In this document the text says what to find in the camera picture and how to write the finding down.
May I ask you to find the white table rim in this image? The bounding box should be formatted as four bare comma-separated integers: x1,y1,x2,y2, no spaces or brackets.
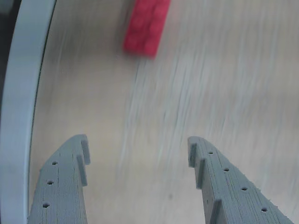
0,0,57,224

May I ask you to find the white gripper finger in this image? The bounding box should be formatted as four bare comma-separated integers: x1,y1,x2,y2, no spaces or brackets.
187,136,296,224
28,134,91,224

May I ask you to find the red lego block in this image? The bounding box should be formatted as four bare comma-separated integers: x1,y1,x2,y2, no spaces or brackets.
123,0,171,58

